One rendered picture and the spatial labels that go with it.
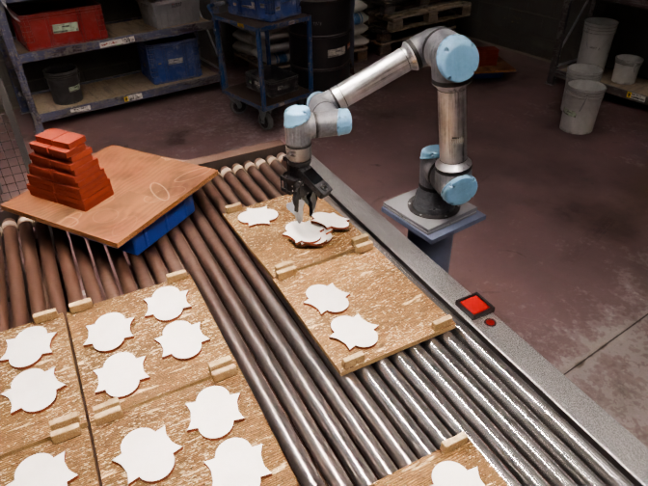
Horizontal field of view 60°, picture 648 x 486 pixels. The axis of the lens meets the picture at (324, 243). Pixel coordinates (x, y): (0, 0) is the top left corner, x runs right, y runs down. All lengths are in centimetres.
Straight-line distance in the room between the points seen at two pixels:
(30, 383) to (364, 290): 87
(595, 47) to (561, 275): 310
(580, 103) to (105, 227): 400
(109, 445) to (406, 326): 76
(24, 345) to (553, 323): 237
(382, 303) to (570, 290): 187
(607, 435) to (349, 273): 77
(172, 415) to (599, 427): 95
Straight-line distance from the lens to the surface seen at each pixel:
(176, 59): 578
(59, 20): 538
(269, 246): 180
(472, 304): 162
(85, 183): 191
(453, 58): 167
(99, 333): 160
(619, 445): 143
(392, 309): 156
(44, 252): 202
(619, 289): 342
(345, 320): 151
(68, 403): 147
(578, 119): 509
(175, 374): 144
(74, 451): 138
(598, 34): 602
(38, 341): 164
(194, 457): 129
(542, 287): 328
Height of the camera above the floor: 197
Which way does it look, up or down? 35 degrees down
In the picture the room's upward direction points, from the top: 1 degrees counter-clockwise
